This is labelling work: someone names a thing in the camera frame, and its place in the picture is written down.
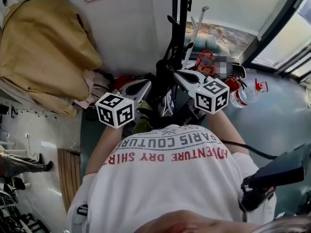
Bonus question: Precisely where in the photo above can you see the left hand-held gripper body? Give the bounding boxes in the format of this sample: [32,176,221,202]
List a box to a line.
[95,85,142,130]

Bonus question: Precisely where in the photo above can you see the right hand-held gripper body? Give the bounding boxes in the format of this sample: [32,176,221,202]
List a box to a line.
[188,78,230,118]

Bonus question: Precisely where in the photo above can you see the black coat rack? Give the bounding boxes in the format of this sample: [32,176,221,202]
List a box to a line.
[167,0,205,67]

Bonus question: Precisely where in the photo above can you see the person's right forearm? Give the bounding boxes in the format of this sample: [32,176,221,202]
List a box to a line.
[206,110,250,155]

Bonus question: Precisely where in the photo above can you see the person's left forearm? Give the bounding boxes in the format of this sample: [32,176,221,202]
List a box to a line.
[85,124,125,176]

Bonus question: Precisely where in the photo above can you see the red gift bag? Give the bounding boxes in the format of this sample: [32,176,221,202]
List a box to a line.
[195,49,217,77]

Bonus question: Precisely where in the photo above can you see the white plastic bag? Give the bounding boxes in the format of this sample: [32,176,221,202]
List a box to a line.
[157,90,176,117]

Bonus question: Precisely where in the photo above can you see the red fire extinguisher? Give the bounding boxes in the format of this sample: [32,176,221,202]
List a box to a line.
[225,73,248,93]

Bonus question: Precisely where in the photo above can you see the pink garment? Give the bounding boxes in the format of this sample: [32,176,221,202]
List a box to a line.
[72,69,115,109]

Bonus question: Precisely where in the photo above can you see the large clear water bottle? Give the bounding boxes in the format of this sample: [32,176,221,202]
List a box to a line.
[229,78,269,109]

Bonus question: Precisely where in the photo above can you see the dark waste bin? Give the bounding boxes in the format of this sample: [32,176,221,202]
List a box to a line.
[231,63,247,80]

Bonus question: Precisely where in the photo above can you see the wooden slatted board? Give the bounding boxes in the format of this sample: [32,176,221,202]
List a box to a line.
[57,148,82,214]

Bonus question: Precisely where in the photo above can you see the person's white printed t-shirt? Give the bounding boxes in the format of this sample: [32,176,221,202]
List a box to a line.
[67,124,276,233]

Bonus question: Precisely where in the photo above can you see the beige jacket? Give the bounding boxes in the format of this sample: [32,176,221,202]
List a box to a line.
[0,0,103,118]

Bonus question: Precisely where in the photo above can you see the black framed glass door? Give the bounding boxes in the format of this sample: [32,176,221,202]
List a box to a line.
[242,0,311,83]

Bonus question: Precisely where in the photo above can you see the black box device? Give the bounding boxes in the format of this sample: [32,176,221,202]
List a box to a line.
[247,143,311,189]

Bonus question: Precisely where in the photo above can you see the black waist pouch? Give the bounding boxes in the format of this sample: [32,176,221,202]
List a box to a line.
[239,185,277,212]

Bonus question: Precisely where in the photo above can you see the person's chin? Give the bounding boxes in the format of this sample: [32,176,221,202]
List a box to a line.
[140,210,258,233]

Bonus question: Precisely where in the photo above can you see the black stool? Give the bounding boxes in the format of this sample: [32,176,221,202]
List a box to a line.
[0,176,49,233]

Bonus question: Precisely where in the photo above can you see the white hanging garment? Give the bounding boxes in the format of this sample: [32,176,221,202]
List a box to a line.
[0,0,18,31]

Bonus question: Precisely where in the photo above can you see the white-handled broom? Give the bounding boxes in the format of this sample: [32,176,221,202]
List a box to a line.
[184,6,210,68]

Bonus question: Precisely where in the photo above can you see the black cable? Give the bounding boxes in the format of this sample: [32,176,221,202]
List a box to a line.
[221,139,278,160]

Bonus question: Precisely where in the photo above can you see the grey strap with black buckle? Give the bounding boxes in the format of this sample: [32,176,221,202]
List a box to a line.
[72,203,89,233]

